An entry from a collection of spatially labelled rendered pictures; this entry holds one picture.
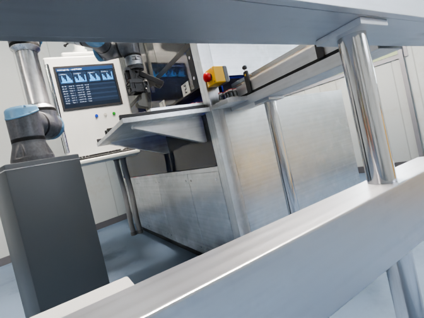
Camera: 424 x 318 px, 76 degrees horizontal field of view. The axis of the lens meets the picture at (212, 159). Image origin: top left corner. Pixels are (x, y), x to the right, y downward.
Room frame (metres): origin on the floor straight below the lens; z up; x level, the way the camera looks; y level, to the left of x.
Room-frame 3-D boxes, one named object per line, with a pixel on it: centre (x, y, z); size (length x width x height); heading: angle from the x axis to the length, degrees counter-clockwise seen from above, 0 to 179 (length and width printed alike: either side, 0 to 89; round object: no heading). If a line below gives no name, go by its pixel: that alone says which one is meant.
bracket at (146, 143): (1.69, 0.41, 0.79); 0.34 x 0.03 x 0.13; 121
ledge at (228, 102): (1.22, -0.14, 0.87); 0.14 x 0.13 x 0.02; 121
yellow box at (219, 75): (1.22, -0.10, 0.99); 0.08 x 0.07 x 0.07; 121
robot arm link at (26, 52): (1.22, 0.69, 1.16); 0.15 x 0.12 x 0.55; 0
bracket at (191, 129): (1.26, 0.16, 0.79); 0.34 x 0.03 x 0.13; 121
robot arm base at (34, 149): (1.09, 0.69, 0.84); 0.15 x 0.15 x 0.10
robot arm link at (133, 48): (1.22, 0.24, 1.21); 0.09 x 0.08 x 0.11; 90
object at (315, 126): (2.39, 0.05, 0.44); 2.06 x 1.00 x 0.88; 31
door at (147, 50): (1.88, 0.31, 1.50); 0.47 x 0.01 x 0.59; 31
